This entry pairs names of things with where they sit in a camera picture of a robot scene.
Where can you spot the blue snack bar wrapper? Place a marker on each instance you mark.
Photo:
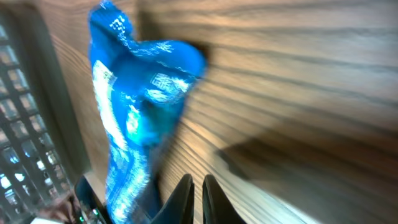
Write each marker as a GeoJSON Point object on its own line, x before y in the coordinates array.
{"type": "Point", "coordinates": [140, 88]}

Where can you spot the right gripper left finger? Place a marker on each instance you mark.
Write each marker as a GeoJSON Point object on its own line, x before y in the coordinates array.
{"type": "Point", "coordinates": [179, 208]}

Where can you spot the grey plastic shopping basket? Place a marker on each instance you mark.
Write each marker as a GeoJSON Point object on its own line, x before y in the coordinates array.
{"type": "Point", "coordinates": [42, 152]}

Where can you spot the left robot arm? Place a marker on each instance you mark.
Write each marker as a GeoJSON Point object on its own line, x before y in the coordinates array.
{"type": "Point", "coordinates": [81, 206]}

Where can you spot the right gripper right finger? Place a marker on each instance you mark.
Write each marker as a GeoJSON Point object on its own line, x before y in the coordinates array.
{"type": "Point", "coordinates": [217, 209]}

